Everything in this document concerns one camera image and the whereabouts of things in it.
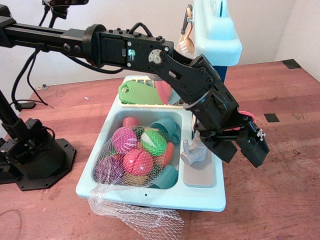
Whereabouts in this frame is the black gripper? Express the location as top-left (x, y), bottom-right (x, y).
top-left (182, 86), bottom-right (270, 168)

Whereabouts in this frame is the grey toy faucet with lever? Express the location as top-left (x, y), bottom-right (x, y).
top-left (180, 131), bottom-right (215, 189)

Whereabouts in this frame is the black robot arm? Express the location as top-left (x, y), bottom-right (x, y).
top-left (0, 5), bottom-right (269, 167)

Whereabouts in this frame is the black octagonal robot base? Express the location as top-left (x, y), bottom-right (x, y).
top-left (0, 118), bottom-right (77, 191)

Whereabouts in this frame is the pink toy cup on table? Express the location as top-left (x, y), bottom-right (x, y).
top-left (232, 111), bottom-right (257, 131)

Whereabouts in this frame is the black tape square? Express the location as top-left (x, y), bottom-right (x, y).
top-left (264, 113), bottom-right (280, 123)

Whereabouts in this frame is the teal toy cup back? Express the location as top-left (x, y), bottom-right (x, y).
top-left (151, 117), bottom-right (181, 145)

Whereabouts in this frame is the teal toy cup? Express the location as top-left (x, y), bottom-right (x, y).
top-left (151, 117), bottom-right (181, 145)
top-left (151, 165), bottom-right (179, 189)

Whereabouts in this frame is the orange toy carrot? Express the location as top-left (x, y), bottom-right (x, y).
top-left (159, 142), bottom-right (175, 167)

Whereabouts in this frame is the teal toy cup front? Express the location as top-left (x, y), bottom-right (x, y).
top-left (151, 165), bottom-right (179, 189)

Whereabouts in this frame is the dark blue shelf column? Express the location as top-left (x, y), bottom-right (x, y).
top-left (213, 65), bottom-right (228, 83)

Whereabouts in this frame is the light blue toy plate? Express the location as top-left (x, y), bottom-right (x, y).
top-left (168, 90), bottom-right (181, 105)

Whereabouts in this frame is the green toy vegetable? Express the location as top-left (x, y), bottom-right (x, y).
top-left (140, 129), bottom-right (167, 157)

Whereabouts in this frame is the light blue toy sink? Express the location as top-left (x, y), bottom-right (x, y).
top-left (76, 75), bottom-right (226, 212)

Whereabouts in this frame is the pink toy plate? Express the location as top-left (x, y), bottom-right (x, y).
top-left (155, 80), bottom-right (171, 105)

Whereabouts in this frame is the black tape corner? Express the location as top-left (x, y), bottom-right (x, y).
top-left (282, 58), bottom-right (302, 70)

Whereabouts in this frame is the red toy tomato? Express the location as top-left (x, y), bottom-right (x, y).
top-left (123, 148), bottom-right (154, 176)

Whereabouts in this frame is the white mesh net bag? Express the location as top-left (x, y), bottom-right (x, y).
top-left (88, 125), bottom-right (184, 240)

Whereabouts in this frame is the light blue toy shelf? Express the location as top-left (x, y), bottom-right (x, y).
top-left (192, 0), bottom-right (242, 67)

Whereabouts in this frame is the orange toy spoon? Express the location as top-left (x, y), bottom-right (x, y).
top-left (182, 7), bottom-right (195, 54)

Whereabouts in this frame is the white toy brush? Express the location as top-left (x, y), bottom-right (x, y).
top-left (176, 36), bottom-right (189, 55)

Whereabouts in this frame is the pink toy cup in sink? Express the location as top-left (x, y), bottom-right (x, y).
top-left (122, 117), bottom-right (140, 127)

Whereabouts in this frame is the magenta toy fruit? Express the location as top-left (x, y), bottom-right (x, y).
top-left (111, 127), bottom-right (138, 153)

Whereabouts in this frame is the purple toy eggplant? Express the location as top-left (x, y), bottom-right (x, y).
top-left (92, 156), bottom-right (125, 185)

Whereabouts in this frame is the small metal bolt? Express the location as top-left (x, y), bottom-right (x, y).
top-left (35, 84), bottom-right (49, 91)

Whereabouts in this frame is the black toy utensil handle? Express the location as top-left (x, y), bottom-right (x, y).
top-left (180, 7), bottom-right (190, 35)

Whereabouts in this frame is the black cable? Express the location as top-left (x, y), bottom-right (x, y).
top-left (9, 4), bottom-right (58, 112)

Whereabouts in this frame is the black overhead camera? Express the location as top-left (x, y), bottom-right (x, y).
top-left (42, 0), bottom-right (89, 19)

